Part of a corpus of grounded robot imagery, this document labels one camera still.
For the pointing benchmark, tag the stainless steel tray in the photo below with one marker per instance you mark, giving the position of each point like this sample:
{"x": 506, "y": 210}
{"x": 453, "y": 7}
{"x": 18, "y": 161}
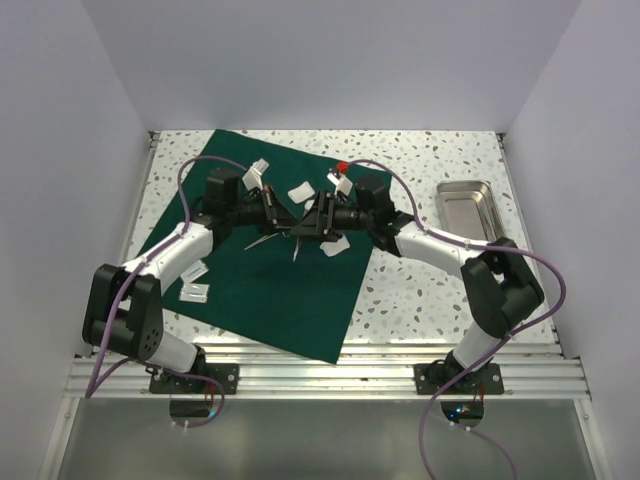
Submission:
{"x": 467, "y": 208}

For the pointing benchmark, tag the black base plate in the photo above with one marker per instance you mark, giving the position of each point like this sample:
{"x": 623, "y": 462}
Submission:
{"x": 215, "y": 378}
{"x": 430, "y": 377}

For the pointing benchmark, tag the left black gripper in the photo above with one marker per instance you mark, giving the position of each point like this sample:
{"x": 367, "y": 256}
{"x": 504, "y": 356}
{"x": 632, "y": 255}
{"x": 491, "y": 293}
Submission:
{"x": 274, "y": 213}

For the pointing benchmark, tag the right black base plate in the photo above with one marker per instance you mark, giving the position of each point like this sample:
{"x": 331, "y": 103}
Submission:
{"x": 430, "y": 377}

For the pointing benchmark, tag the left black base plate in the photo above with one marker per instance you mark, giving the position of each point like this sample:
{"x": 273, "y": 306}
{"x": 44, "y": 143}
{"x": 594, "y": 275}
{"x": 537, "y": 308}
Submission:
{"x": 215, "y": 378}

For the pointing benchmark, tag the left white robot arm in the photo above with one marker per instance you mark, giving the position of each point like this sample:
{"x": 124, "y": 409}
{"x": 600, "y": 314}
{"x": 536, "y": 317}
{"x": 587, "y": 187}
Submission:
{"x": 124, "y": 314}

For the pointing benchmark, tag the green surgical drape cloth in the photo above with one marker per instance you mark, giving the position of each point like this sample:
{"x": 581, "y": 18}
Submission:
{"x": 302, "y": 307}

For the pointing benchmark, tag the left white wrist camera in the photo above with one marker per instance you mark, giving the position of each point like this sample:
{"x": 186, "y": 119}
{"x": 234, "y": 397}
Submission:
{"x": 252, "y": 178}

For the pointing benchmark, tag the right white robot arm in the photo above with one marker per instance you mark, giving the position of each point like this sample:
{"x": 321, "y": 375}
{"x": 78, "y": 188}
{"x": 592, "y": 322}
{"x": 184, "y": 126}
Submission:
{"x": 500, "y": 287}

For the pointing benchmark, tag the metal surgical scissors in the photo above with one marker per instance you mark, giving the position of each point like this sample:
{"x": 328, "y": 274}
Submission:
{"x": 261, "y": 240}

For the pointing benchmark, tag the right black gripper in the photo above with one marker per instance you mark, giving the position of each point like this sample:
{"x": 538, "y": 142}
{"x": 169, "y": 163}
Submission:
{"x": 317, "y": 221}

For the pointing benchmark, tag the white labelled packet upper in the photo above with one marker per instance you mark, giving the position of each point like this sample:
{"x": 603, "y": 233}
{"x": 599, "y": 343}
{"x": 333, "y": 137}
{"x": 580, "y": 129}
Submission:
{"x": 194, "y": 272}

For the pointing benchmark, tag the white gauze pad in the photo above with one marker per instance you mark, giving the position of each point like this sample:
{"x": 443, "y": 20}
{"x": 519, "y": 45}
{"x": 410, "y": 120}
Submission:
{"x": 301, "y": 193}
{"x": 334, "y": 248}

